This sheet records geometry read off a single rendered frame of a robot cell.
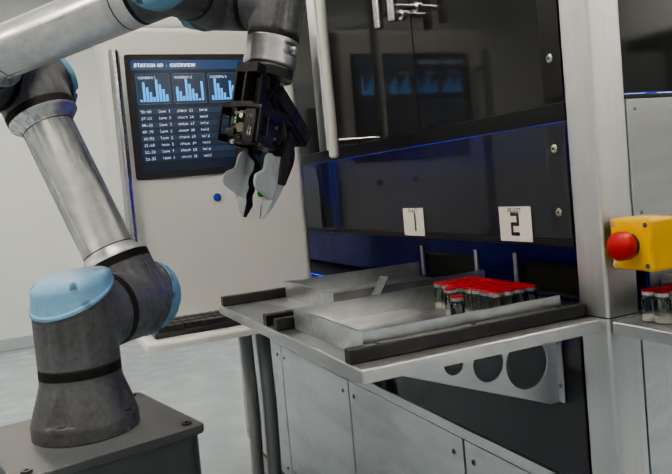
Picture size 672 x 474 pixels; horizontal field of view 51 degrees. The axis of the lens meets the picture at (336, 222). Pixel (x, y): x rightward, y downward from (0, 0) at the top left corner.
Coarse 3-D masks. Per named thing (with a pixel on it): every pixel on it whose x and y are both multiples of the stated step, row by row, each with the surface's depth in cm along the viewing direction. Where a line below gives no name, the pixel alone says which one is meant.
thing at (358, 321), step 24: (432, 288) 127; (312, 312) 118; (336, 312) 120; (360, 312) 121; (384, 312) 123; (408, 312) 121; (432, 312) 119; (480, 312) 101; (504, 312) 103; (336, 336) 101; (360, 336) 94; (384, 336) 94
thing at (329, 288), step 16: (352, 272) 158; (368, 272) 160; (384, 272) 162; (400, 272) 164; (416, 272) 165; (480, 272) 142; (288, 288) 150; (304, 288) 142; (320, 288) 155; (336, 288) 157; (352, 288) 155; (368, 288) 131; (384, 288) 133; (400, 288) 134
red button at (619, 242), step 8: (616, 232) 96; (624, 232) 95; (608, 240) 96; (616, 240) 95; (624, 240) 94; (632, 240) 94; (608, 248) 96; (616, 248) 95; (624, 248) 94; (632, 248) 94; (616, 256) 95; (624, 256) 94; (632, 256) 95
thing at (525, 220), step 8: (504, 208) 122; (512, 208) 120; (520, 208) 118; (528, 208) 116; (504, 216) 122; (512, 216) 120; (520, 216) 118; (528, 216) 116; (504, 224) 122; (520, 224) 118; (528, 224) 116; (504, 232) 122; (520, 232) 118; (528, 232) 116; (504, 240) 122; (512, 240) 120; (520, 240) 118; (528, 240) 117
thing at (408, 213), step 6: (408, 210) 152; (414, 210) 149; (420, 210) 147; (408, 216) 152; (420, 216) 147; (408, 222) 152; (420, 222) 148; (408, 228) 153; (414, 228) 150; (420, 228) 148; (408, 234) 153; (414, 234) 150; (420, 234) 148
